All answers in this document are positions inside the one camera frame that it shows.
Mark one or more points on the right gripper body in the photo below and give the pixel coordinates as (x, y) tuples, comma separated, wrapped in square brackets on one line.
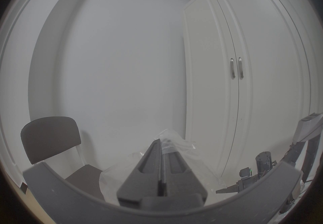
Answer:
[(248, 182)]

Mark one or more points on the white wardrobe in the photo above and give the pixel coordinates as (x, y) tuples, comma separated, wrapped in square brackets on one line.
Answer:
[(265, 66)]

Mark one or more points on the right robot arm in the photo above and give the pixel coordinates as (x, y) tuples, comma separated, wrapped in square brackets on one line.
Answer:
[(263, 162)]

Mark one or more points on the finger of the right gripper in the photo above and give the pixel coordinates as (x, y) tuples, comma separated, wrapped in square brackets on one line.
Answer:
[(227, 189)]

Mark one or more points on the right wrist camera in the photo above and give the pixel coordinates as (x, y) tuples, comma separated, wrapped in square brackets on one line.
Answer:
[(245, 173)]

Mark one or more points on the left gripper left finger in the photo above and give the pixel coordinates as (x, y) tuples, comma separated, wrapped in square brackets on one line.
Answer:
[(143, 175)]

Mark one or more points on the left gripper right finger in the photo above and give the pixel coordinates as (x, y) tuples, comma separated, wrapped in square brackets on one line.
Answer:
[(181, 180)]

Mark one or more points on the clear plastic bag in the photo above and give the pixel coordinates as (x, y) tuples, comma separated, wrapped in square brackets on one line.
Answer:
[(113, 182)]

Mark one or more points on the grey and white chair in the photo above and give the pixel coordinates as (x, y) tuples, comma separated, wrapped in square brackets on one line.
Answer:
[(50, 137)]

